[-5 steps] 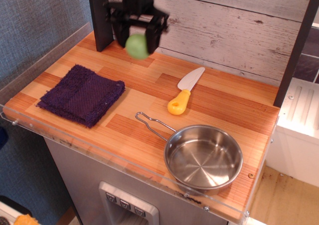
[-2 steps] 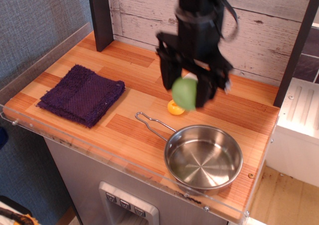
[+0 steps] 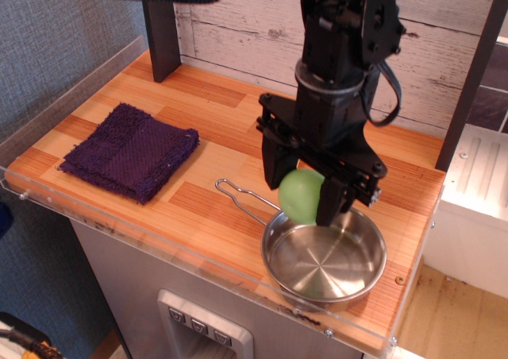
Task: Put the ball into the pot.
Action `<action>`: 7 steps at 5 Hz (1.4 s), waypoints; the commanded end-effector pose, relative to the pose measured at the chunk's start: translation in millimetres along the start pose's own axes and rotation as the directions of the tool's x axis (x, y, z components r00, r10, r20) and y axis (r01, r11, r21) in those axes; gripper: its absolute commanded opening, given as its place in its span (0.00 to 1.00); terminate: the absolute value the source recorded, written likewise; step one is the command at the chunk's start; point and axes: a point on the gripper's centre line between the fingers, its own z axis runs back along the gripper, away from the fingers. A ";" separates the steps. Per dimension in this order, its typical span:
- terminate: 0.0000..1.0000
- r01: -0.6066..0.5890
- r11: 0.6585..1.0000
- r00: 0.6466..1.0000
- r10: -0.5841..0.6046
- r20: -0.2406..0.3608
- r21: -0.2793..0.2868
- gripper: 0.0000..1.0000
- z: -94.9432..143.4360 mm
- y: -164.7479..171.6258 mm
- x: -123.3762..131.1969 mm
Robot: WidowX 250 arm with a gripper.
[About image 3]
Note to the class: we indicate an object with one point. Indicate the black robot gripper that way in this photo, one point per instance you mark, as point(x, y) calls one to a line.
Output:
point(324, 128)

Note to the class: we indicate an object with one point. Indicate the green ball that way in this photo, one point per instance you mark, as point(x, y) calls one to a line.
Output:
point(299, 195)

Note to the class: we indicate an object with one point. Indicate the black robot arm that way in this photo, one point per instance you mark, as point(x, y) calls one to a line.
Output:
point(345, 51)

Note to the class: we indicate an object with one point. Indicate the stainless steel pot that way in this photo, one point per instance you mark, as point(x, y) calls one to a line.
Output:
point(323, 266)

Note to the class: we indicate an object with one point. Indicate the purple folded cloth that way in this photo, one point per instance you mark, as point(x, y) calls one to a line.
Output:
point(131, 154)

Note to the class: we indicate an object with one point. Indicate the grey cabinet with dispenser panel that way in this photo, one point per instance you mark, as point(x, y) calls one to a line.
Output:
point(163, 310)

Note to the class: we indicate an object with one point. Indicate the clear acrylic left guard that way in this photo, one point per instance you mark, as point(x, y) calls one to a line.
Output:
point(38, 125)

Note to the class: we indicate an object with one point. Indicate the orange object bottom left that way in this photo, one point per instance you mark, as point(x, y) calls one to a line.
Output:
point(40, 350)

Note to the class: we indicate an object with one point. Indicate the dark right shelf post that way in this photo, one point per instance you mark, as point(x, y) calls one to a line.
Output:
point(478, 66)

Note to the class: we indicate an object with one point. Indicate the dark shelf post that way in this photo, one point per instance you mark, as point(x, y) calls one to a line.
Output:
point(162, 37)
point(478, 66)

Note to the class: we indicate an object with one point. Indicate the dark left shelf post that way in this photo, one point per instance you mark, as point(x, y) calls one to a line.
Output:
point(162, 37)

